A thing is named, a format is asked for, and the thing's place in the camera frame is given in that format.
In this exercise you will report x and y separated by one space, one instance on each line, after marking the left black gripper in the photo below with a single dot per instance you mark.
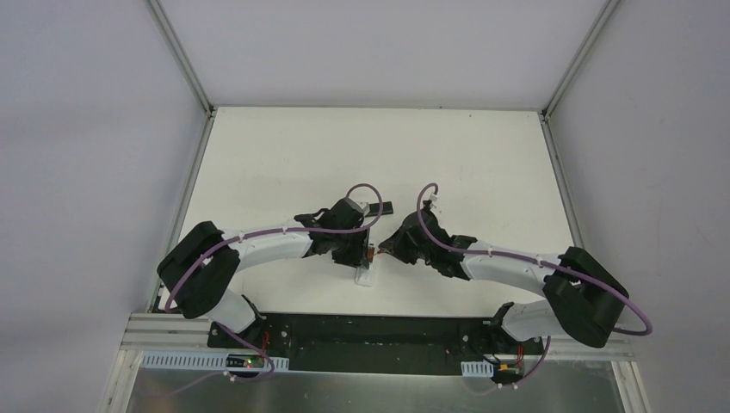
354 249

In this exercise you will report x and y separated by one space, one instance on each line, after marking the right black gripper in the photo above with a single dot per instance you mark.
403 242

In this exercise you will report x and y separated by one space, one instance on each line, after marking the white remote control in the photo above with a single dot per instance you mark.
365 274

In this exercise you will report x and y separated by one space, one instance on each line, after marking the black remote control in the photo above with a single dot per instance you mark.
384 208

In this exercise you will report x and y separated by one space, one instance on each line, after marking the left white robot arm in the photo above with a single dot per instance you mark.
199 270

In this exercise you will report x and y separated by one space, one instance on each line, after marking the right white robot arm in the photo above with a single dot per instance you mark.
578 296

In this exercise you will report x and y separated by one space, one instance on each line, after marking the right controller board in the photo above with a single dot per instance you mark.
496 369

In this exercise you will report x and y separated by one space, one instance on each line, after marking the controller board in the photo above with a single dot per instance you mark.
496 369
232 362

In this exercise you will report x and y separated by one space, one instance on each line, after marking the left controller board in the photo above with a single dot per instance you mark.
232 362

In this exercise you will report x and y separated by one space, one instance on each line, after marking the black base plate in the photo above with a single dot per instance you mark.
429 346

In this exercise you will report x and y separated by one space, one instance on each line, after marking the aluminium frame rail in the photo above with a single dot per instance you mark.
158 331

